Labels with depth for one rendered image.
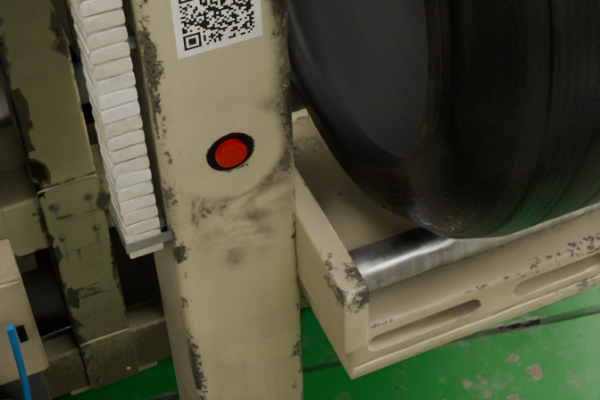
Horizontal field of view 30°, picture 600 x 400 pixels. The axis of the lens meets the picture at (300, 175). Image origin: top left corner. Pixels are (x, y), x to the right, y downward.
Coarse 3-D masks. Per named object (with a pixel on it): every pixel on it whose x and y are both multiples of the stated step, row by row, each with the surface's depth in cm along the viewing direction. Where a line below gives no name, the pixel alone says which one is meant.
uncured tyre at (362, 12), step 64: (320, 0) 131; (384, 0) 132; (448, 0) 81; (512, 0) 78; (576, 0) 78; (320, 64) 127; (384, 64) 130; (448, 64) 84; (512, 64) 80; (576, 64) 80; (320, 128) 120; (384, 128) 125; (448, 128) 88; (512, 128) 84; (576, 128) 84; (384, 192) 107; (448, 192) 93; (512, 192) 90; (576, 192) 92
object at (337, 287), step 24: (312, 216) 111; (312, 240) 109; (336, 240) 109; (312, 264) 111; (336, 264) 107; (312, 288) 114; (336, 288) 106; (360, 288) 105; (336, 312) 108; (360, 312) 107; (336, 336) 111; (360, 336) 109
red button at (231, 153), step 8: (224, 144) 101; (232, 144) 101; (240, 144) 101; (216, 152) 101; (224, 152) 101; (232, 152) 101; (240, 152) 102; (216, 160) 101; (224, 160) 101; (232, 160) 102; (240, 160) 102
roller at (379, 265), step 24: (576, 216) 118; (384, 240) 113; (408, 240) 112; (432, 240) 112; (456, 240) 113; (480, 240) 114; (504, 240) 115; (360, 264) 110; (384, 264) 111; (408, 264) 111; (432, 264) 113
